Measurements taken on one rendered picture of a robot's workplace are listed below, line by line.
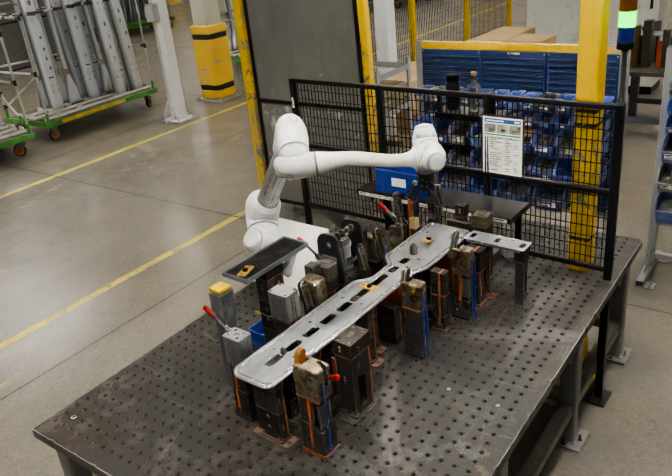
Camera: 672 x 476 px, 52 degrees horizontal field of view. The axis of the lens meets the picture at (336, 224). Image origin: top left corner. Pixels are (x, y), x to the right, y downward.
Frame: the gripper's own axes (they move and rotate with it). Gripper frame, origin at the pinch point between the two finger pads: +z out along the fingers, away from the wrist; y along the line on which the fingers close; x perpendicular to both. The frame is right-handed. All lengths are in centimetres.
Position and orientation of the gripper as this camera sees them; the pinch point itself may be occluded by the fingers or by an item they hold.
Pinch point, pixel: (427, 214)
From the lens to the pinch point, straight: 311.3
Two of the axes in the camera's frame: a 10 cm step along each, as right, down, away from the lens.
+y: 7.9, 1.8, -5.9
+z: 0.9, 9.1, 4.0
